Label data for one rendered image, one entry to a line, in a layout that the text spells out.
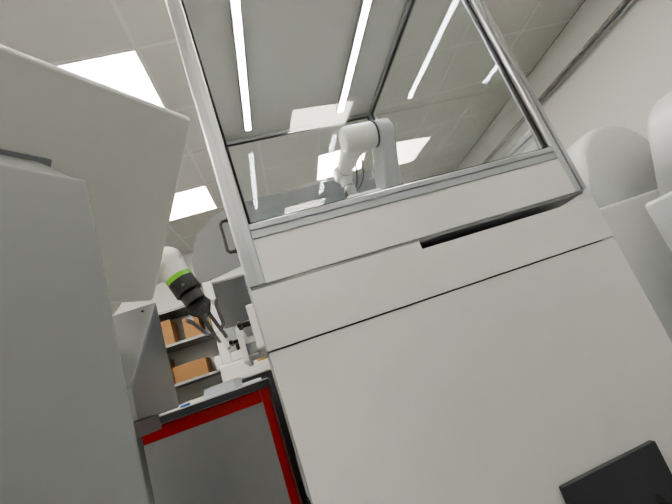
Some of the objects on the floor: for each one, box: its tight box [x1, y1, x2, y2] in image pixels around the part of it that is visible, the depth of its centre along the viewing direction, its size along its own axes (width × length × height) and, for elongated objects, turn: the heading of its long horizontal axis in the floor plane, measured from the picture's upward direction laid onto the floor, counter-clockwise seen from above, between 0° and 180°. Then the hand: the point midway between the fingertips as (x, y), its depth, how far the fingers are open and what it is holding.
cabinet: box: [268, 237, 672, 504], centre depth 132 cm, size 95×103×80 cm
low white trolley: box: [142, 378, 303, 504], centre depth 156 cm, size 58×62×76 cm
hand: (223, 340), depth 135 cm, fingers closed, pressing on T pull
